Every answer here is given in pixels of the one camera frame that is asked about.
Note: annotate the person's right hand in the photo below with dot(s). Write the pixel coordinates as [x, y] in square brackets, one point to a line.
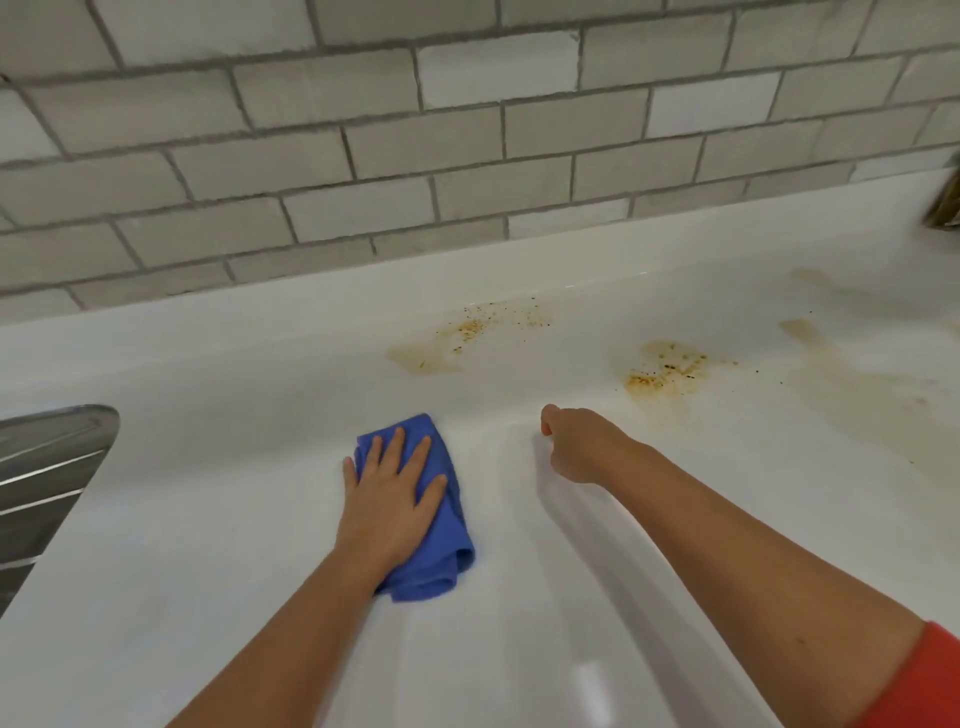
[589, 450]

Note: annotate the person's left hand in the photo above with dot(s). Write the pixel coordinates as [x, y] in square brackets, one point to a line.
[386, 510]

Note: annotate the blue cloth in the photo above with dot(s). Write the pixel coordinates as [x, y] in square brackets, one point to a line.
[446, 547]

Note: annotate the brown spice jar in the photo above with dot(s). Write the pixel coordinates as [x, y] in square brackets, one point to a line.
[945, 202]

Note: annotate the person's left forearm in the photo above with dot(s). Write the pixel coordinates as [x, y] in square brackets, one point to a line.
[285, 645]

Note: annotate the person's right forearm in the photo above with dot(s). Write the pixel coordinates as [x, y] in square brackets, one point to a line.
[780, 592]

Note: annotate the white countertop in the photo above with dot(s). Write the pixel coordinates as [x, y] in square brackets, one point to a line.
[225, 390]

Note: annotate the grey metal object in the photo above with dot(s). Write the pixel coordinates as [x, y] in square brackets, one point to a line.
[45, 480]

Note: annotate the red sleeve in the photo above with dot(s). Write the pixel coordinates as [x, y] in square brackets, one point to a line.
[919, 686]

